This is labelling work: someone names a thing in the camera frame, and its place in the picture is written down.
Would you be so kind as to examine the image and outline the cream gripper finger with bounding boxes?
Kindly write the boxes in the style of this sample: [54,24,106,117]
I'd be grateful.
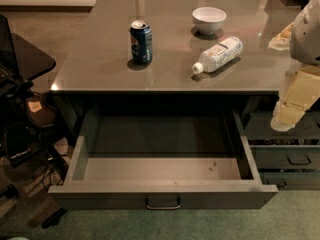
[270,102,305,132]

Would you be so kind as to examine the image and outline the grey top drawer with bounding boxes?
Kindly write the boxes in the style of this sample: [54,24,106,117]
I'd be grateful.
[49,110,278,210]

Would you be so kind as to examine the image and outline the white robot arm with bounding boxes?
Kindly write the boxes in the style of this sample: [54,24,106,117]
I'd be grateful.
[268,0,320,132]

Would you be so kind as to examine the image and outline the right top drawer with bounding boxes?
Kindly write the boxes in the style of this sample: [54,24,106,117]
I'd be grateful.
[245,112,320,171]

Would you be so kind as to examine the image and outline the right lower drawer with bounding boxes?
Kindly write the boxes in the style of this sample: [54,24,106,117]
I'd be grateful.
[260,172,320,190]

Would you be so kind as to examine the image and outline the white plastic bottle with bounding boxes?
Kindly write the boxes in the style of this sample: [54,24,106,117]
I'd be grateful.
[192,36,243,74]

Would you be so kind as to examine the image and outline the white bowl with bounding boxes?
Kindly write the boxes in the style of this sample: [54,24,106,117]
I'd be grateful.
[192,7,226,35]

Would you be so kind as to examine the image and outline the blue soda can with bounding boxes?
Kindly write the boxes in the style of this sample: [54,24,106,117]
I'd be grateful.
[130,20,152,64]

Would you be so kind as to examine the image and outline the brown bag with tag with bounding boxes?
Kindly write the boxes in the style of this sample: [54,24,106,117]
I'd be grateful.
[26,93,57,128]

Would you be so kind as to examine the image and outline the black laptop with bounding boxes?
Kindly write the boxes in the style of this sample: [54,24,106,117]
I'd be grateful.
[0,14,19,83]

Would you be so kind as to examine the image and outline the black floor cables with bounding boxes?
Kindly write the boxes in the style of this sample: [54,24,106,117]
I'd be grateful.
[39,153,69,192]

